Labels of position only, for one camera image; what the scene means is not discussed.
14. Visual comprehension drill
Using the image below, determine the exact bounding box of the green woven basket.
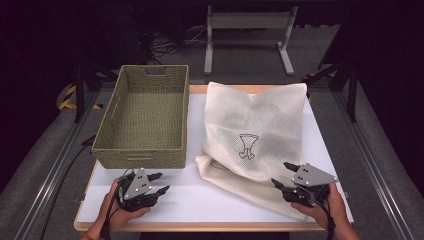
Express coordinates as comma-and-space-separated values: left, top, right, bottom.
91, 64, 190, 170

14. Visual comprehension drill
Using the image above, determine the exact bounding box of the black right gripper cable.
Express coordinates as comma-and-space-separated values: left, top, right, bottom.
316, 196, 337, 240

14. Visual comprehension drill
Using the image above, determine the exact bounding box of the grey metal stand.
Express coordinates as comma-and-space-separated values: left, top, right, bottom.
203, 5, 299, 76

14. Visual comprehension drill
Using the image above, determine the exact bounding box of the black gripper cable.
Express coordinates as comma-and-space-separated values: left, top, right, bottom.
99, 169, 134, 240
316, 196, 337, 240

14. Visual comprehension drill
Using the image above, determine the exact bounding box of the person's right hand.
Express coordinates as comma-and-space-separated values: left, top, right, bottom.
290, 184, 350, 231

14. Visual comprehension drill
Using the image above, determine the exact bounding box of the bundle of floor cables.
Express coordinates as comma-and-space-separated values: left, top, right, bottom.
146, 24, 209, 63

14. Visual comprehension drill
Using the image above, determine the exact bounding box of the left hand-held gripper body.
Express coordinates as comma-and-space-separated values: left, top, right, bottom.
118, 168, 159, 213

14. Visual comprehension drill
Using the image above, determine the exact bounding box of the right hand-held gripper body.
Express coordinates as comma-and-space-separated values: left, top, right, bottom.
283, 162, 340, 206

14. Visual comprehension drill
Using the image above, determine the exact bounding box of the black metal stand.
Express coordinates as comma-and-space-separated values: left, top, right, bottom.
68, 49, 118, 124
302, 56, 361, 124

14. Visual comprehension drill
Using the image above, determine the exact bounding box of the white mesh laundry bag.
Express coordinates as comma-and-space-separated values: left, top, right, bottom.
195, 81, 308, 221

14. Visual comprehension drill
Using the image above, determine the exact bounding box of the person's left hand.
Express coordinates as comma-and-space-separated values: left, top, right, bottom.
96, 179, 151, 234

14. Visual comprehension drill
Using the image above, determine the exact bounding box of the aluminium rail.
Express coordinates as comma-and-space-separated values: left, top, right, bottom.
332, 91, 416, 240
13, 91, 101, 240

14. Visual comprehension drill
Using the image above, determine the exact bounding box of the yellow black striped tape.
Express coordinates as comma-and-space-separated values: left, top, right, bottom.
58, 84, 104, 111

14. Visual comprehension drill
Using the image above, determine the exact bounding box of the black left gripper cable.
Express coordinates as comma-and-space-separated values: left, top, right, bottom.
99, 169, 134, 240

